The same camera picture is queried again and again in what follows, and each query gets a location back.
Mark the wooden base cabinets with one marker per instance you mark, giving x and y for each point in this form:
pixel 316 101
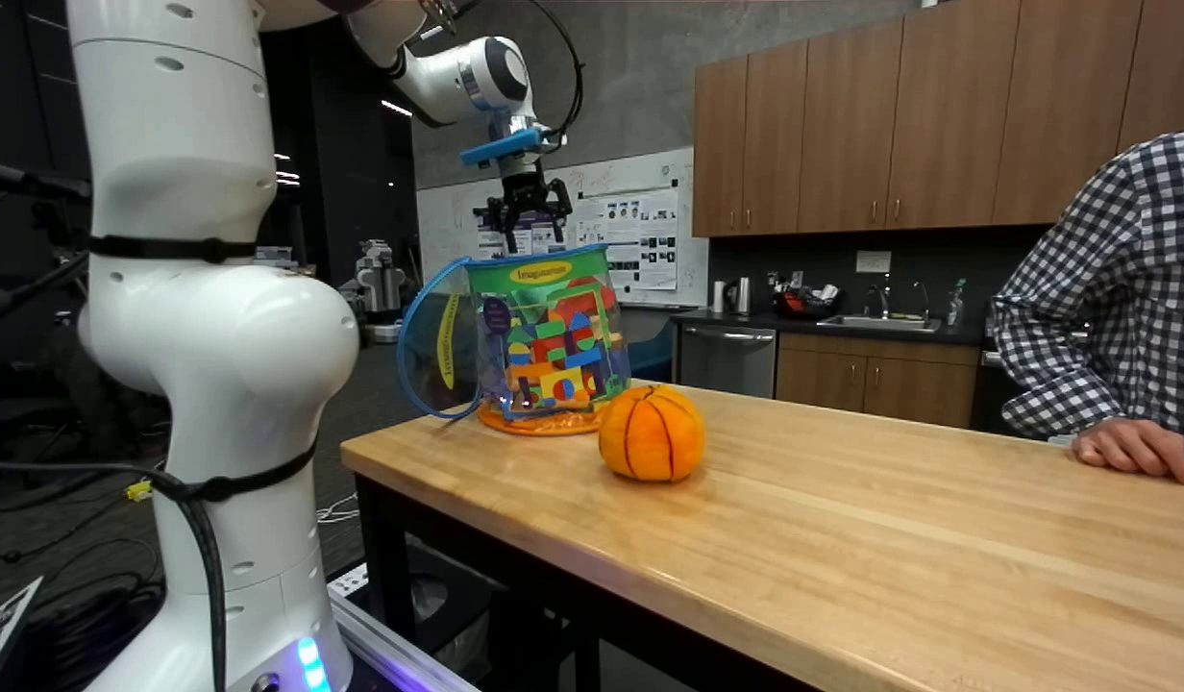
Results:
pixel 873 379

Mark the robot base platform aluminium edge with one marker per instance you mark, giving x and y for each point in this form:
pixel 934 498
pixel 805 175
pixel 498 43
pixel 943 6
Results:
pixel 388 646

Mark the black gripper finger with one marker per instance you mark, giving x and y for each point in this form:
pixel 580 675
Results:
pixel 498 216
pixel 557 222

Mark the stainless steel dishwasher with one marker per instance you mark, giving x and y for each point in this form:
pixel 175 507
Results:
pixel 730 357

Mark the white wall outlet plate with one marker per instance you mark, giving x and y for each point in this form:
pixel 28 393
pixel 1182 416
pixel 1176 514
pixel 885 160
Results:
pixel 873 261

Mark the wooden wall cabinets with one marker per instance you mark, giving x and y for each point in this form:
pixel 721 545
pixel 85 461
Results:
pixel 953 115

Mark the black bowl on counter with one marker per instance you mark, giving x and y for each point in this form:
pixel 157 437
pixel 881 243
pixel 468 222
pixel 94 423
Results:
pixel 805 300

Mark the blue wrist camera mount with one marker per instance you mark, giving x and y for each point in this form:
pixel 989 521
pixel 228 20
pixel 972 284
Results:
pixel 502 146

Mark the whiteboard with papers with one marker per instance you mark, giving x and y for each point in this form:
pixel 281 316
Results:
pixel 645 216

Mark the orange pumpkin toy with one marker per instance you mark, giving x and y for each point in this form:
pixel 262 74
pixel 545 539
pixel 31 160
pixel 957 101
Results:
pixel 650 430

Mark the person's bare hand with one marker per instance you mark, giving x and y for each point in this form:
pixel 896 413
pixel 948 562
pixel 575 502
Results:
pixel 1135 446

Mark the sink faucet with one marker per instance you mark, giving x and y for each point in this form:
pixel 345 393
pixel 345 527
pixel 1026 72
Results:
pixel 885 296

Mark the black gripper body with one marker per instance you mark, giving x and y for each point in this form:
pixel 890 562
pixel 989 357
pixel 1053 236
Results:
pixel 522 183

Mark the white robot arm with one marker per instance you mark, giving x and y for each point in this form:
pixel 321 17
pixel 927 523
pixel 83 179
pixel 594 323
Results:
pixel 210 357

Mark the grey metal machine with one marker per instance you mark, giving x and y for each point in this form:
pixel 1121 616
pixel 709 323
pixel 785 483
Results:
pixel 381 274

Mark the black table frame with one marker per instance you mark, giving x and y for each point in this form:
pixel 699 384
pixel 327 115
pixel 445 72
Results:
pixel 388 552

